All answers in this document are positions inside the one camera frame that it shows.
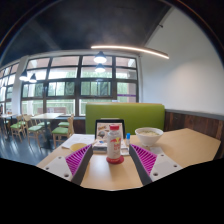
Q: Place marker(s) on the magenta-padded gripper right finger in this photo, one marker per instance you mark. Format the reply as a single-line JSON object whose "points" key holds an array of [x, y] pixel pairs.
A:
{"points": [[165, 166]]}

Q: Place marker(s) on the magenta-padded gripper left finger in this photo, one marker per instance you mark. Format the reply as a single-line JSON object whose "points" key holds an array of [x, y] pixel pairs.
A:
{"points": [[61, 168]]}

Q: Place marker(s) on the red-capped clear drink bottle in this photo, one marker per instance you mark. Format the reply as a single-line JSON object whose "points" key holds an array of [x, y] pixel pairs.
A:
{"points": [[114, 143]]}

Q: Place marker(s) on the small white packet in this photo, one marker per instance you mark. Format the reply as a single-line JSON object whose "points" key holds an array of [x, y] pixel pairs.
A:
{"points": [[156, 150]]}

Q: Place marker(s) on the white bowl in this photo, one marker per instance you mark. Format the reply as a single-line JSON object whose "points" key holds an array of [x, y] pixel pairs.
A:
{"points": [[149, 136]]}

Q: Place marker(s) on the white printed paper sheet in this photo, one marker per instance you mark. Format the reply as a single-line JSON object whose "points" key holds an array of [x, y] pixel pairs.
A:
{"points": [[78, 138]]}

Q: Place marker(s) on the small dark flat case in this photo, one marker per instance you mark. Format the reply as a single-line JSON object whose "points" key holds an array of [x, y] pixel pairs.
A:
{"points": [[99, 146]]}

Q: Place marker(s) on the small blue-capped bottle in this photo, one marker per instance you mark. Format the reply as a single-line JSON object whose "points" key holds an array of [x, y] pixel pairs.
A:
{"points": [[128, 139]]}

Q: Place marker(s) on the group of green-seated wooden chairs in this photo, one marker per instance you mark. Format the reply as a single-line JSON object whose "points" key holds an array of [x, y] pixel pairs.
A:
{"points": [[35, 128]]}

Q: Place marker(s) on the wooden dining table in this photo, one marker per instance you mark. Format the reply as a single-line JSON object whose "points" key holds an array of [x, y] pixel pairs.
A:
{"points": [[7, 116], [46, 116]]}

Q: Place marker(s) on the green upholstered bench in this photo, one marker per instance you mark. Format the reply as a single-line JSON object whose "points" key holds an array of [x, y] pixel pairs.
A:
{"points": [[143, 115]]}

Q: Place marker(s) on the black-framed tablet with stickers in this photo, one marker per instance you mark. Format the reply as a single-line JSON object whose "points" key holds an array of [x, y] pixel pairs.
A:
{"points": [[101, 128]]}

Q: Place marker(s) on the large black-framed window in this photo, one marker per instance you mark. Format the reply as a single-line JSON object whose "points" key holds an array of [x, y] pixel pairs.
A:
{"points": [[63, 90]]}

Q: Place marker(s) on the group of pendant lamps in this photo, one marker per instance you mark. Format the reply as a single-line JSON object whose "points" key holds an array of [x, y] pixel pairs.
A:
{"points": [[100, 58]]}

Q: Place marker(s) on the long linear ceiling light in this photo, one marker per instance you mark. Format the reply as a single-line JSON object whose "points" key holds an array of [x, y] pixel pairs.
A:
{"points": [[130, 50]]}

